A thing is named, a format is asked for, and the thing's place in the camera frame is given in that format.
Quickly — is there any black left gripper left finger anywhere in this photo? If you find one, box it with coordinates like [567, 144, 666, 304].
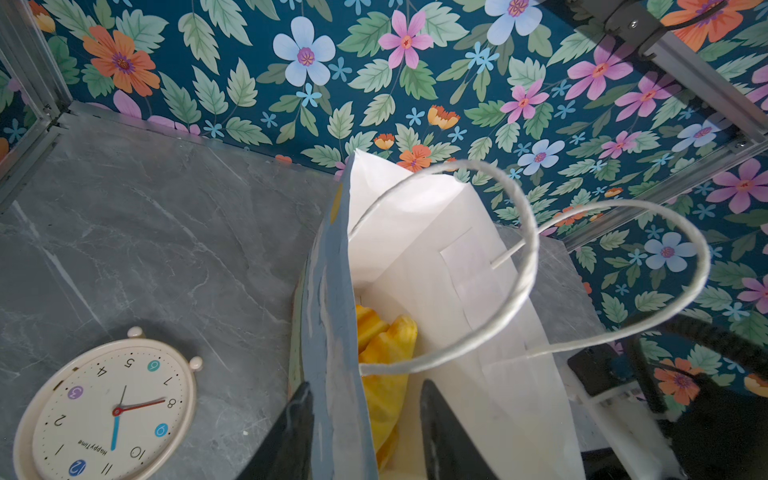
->
[237, 382, 314, 480]

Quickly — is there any orange croissant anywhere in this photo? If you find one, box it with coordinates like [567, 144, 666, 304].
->
[358, 314, 419, 454]

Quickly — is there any pink round alarm clock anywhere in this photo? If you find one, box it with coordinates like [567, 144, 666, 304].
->
[13, 326, 204, 479]

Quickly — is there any green painted paper bag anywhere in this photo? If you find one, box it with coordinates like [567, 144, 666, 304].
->
[287, 149, 712, 480]

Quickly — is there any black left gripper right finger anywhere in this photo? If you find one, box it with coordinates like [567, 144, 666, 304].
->
[419, 380, 497, 480]

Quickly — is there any striped yellow bread roll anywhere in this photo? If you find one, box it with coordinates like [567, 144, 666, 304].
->
[356, 305, 390, 353]

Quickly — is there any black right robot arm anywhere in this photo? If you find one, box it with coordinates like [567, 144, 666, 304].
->
[567, 335, 767, 479]

